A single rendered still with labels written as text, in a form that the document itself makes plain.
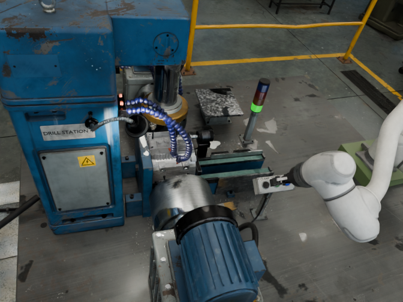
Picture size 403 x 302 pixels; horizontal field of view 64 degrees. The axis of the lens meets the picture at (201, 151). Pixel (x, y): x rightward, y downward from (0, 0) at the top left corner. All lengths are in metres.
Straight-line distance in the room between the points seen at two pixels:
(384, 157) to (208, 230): 0.63
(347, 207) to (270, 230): 0.64
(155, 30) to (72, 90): 0.28
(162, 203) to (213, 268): 0.42
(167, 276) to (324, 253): 0.86
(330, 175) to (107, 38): 0.70
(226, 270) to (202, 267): 0.06
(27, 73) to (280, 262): 1.21
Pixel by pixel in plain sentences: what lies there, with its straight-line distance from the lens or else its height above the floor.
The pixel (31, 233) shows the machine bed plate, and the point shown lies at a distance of 1.56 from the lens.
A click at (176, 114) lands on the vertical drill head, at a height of 1.33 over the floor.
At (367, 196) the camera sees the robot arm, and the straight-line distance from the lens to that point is 1.06.
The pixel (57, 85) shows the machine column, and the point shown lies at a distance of 0.96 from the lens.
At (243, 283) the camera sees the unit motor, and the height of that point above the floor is 1.35.
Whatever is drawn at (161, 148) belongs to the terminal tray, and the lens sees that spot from 1.33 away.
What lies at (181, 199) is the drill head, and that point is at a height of 1.16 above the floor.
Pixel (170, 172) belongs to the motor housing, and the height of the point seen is 1.03.
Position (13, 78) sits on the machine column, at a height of 1.58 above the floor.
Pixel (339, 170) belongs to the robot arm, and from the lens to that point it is 0.96.
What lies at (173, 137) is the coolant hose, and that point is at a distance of 1.11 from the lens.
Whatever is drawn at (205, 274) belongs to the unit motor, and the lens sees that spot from 0.83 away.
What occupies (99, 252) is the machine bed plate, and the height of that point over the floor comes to 0.80.
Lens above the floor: 2.09
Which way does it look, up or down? 45 degrees down
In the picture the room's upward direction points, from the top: 11 degrees clockwise
